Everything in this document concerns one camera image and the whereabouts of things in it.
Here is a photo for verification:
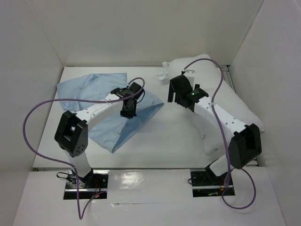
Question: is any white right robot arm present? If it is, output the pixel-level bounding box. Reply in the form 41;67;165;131
167;74;262;185

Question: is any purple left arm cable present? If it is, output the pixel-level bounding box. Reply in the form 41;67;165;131
23;77;145;219

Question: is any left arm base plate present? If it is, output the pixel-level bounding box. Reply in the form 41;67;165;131
56;170;109;200

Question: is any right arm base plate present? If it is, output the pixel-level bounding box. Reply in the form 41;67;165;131
187;169;235;198

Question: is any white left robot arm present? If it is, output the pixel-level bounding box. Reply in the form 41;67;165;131
55;82;145;188

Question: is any aluminium frame rail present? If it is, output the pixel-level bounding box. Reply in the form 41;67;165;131
217;66;264;169

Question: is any light blue pillowcase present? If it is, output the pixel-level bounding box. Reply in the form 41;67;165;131
57;73;164;153

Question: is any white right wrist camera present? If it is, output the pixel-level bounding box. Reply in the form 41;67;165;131
181;70;195;87

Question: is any white pillow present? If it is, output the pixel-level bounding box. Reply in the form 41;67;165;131
157;54;265;155

